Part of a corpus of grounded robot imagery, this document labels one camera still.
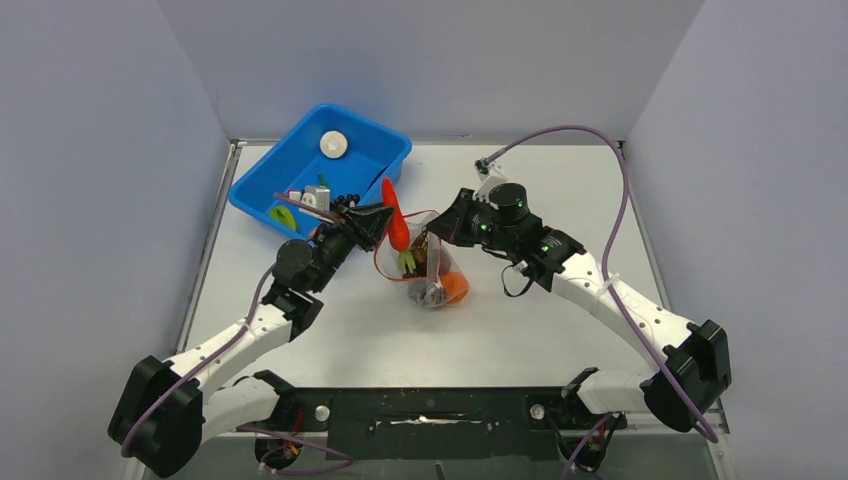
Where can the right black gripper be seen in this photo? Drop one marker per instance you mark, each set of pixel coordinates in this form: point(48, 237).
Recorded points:
point(452, 226)

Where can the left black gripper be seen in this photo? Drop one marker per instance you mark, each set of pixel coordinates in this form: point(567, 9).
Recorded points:
point(363, 229)

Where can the orange toy carrot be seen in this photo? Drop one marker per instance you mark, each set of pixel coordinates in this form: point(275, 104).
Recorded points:
point(397, 231)

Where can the brown toy longan bunch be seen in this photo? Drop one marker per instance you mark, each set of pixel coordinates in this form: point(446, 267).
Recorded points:
point(419, 251)

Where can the clear zip top bag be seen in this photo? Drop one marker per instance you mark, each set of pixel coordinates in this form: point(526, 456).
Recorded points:
point(437, 281)

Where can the orange toy tangerine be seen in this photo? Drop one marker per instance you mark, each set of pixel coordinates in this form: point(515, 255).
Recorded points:
point(455, 286)

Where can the dark toy grape bunch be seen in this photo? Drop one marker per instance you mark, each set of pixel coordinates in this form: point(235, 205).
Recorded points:
point(425, 293)

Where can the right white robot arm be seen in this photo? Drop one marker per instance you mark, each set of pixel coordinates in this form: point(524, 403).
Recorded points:
point(687, 365)

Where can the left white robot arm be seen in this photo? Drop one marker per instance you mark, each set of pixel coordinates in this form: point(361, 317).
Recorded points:
point(170, 407)

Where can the small black toy grape bunch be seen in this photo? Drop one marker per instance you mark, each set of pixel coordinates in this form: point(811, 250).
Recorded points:
point(347, 200)

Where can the blue plastic bin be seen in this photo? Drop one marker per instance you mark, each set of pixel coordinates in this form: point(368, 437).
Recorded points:
point(375, 151)

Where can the white round toy slice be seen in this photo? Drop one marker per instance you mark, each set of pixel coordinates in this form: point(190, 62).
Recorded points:
point(333, 144)

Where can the green toy leaf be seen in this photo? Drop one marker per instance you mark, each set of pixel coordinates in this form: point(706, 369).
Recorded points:
point(283, 215)

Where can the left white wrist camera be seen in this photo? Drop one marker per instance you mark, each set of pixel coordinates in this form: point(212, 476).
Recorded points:
point(311, 199)

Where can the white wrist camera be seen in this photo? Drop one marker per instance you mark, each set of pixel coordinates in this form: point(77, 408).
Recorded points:
point(491, 175)
point(311, 199)

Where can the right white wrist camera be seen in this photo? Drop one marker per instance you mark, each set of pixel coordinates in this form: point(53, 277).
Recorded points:
point(491, 175)

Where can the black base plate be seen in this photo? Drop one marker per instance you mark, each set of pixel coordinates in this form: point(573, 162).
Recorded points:
point(435, 423)

